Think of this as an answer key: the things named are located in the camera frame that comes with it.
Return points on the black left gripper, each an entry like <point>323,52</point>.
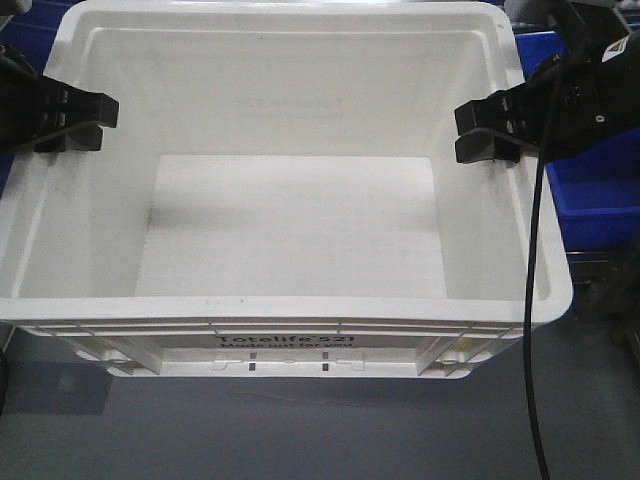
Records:
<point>28,103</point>

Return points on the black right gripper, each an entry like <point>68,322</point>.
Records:
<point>560,111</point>

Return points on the white plastic tote bin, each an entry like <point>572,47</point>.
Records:
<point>280,196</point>

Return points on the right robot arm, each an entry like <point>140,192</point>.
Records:
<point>582,27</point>

